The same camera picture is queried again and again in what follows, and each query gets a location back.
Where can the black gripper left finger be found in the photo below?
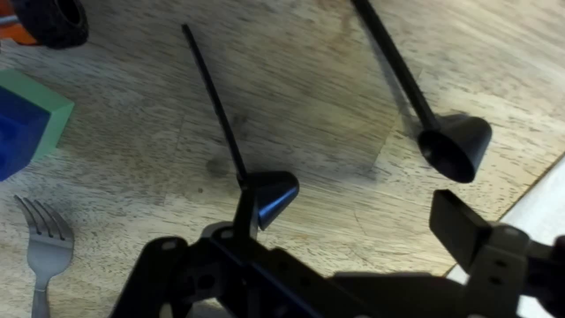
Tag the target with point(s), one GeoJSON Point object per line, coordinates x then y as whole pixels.
{"type": "Point", "coordinates": [194, 276]}

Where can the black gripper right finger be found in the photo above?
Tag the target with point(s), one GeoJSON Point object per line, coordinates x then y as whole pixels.
{"type": "Point", "coordinates": [505, 266]}

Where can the black measuring spoon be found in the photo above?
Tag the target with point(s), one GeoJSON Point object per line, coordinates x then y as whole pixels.
{"type": "Point", "coordinates": [459, 147]}
{"type": "Point", "coordinates": [275, 197]}

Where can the silver fork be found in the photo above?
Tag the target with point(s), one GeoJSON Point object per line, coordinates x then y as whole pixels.
{"type": "Point", "coordinates": [46, 253]}

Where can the dark round object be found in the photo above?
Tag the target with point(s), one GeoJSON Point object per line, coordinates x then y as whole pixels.
{"type": "Point", "coordinates": [58, 24]}

